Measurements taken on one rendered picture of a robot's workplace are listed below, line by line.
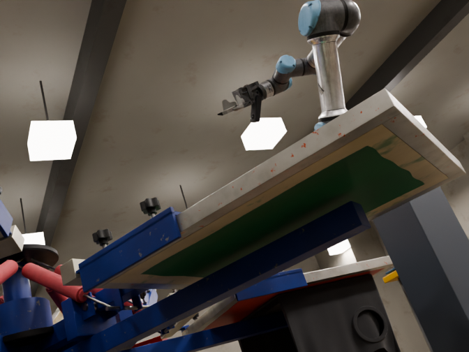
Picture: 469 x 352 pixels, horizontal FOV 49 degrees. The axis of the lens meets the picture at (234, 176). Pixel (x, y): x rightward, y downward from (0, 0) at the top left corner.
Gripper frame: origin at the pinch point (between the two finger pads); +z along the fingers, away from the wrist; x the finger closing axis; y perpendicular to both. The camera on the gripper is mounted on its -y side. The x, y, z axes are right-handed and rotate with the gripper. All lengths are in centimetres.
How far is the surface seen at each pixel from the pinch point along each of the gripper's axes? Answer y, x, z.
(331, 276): -73, 30, 0
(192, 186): -132, -698, -228
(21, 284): -24, 0, 99
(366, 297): -90, 27, -13
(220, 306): -63, 19, 43
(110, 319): -41, 32, 81
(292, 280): -65, 31, 17
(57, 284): -24, 29, 90
